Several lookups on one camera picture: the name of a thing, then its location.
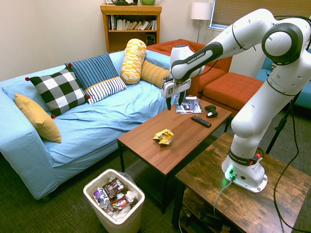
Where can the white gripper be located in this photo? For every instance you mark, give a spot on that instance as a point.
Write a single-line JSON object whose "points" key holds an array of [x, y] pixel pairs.
{"points": [[175, 87]]}

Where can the yellow chip bag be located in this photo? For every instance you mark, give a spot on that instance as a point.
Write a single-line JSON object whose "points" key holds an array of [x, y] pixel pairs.
{"points": [[165, 137]]}

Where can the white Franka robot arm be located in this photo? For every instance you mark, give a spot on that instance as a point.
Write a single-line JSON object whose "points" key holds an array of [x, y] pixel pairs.
{"points": [[255, 121]]}

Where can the clear plastic bin liner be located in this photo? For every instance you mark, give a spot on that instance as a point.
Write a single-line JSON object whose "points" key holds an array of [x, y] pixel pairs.
{"points": [[128, 177]]}

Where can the white plastic trash bin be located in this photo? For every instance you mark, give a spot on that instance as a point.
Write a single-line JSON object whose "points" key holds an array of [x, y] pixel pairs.
{"points": [[126, 223]]}

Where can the dark cover magazine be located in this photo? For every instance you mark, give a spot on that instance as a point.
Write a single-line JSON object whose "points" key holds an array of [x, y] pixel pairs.
{"points": [[192, 106]]}

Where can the black remote control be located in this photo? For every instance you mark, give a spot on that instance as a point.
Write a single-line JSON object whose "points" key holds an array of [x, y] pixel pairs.
{"points": [[201, 121]]}

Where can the brown wooden coffee table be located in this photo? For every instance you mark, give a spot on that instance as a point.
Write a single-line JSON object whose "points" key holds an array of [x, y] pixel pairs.
{"points": [[184, 136]]}

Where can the mustard striped pillow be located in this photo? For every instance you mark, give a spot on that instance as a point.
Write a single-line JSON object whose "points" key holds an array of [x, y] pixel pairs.
{"points": [[153, 72]]}

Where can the black game controller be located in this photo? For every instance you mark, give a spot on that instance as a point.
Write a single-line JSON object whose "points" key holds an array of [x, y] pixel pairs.
{"points": [[211, 111]]}

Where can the orange armchair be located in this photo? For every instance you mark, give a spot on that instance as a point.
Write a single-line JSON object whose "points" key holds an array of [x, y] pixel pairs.
{"points": [[213, 70]]}

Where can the orange ottoman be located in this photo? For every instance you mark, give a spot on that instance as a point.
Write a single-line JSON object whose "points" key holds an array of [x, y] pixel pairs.
{"points": [[230, 89]]}

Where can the yellow white patterned bolster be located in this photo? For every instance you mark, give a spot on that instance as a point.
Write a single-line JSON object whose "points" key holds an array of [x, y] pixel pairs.
{"points": [[132, 60]]}

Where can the small black speaker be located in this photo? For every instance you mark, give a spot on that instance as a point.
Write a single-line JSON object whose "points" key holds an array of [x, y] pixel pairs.
{"points": [[150, 39]]}

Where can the white navy striped pillow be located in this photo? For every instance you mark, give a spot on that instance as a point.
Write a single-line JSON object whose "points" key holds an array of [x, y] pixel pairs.
{"points": [[104, 88]]}

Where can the wooden bookshelf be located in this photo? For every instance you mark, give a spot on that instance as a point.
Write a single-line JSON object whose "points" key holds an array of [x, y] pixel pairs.
{"points": [[131, 41]]}

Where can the dark floor vent grille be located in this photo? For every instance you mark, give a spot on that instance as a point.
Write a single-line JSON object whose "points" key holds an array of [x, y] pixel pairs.
{"points": [[137, 170]]}

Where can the light blue sofa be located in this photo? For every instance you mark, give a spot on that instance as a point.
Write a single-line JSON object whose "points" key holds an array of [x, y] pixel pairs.
{"points": [[97, 126]]}

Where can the row of books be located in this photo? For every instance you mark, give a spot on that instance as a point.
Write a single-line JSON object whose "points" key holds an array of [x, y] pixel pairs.
{"points": [[136, 25]]}

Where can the blue striped pillow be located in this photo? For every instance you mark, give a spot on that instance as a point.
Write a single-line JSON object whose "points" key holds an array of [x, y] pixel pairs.
{"points": [[94, 69]]}

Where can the white shade floor lamp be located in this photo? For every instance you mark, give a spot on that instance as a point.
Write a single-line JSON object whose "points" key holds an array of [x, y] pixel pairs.
{"points": [[201, 11]]}

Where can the crumpled white paper tissue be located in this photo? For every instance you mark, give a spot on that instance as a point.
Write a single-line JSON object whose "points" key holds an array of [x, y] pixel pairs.
{"points": [[131, 195]]}

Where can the green bowl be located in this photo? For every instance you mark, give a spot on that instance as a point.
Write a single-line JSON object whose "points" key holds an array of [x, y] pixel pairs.
{"points": [[147, 2]]}

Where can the brown snack wrapper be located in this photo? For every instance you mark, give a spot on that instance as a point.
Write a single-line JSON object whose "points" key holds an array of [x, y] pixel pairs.
{"points": [[113, 188]]}

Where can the black object on bookshelf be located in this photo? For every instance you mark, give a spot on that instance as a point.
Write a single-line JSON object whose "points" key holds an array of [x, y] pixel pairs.
{"points": [[124, 2]]}

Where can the wooden window blinds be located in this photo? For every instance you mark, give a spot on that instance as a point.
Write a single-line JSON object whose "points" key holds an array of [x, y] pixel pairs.
{"points": [[243, 11]]}

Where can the black white checkered pillow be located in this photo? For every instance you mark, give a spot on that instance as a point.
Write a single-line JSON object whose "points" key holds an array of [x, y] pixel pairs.
{"points": [[58, 89]]}

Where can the black power strip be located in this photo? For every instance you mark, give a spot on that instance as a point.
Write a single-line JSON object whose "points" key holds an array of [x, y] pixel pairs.
{"points": [[206, 218]]}

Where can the hint blackberry water bottle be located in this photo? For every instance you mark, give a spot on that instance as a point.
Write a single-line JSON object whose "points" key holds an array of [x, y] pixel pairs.
{"points": [[100, 197]]}

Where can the flat white paper tissue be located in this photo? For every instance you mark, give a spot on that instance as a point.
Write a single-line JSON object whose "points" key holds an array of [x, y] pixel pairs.
{"points": [[120, 213]]}

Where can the rustic wooden robot stand table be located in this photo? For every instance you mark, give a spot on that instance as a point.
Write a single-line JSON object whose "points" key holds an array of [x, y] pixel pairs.
{"points": [[243, 208]]}

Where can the teal sofa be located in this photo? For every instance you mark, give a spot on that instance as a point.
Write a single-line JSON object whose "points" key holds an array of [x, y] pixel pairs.
{"points": [[303, 97]]}

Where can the plain mustard yellow pillow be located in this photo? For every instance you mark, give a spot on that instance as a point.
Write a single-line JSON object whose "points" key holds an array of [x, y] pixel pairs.
{"points": [[39, 119]]}

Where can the black camera tripod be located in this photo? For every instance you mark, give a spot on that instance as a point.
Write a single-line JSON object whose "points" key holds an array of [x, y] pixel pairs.
{"points": [[279, 128]]}

